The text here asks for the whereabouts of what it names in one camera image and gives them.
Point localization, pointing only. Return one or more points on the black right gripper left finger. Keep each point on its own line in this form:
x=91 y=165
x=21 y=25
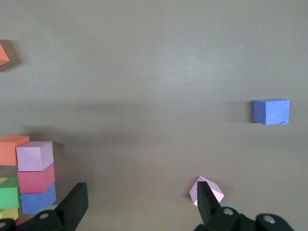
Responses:
x=69 y=209

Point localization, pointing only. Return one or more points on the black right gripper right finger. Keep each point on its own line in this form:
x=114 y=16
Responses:
x=211 y=214

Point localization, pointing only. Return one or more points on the purple foam cube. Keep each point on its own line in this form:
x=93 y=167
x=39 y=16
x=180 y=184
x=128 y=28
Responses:
x=272 y=111
x=38 y=201

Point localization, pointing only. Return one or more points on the red foam cube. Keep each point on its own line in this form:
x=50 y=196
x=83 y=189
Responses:
x=36 y=180
x=20 y=222

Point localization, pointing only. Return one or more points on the yellow foam cube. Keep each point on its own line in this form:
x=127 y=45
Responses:
x=8 y=213

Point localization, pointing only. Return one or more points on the green foam cube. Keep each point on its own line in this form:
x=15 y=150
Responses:
x=9 y=196

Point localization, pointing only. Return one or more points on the pink foam cube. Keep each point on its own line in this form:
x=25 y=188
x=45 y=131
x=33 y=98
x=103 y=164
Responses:
x=217 y=193
x=33 y=156

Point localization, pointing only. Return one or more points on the orange foam cube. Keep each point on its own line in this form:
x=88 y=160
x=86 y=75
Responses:
x=8 y=150
x=3 y=54

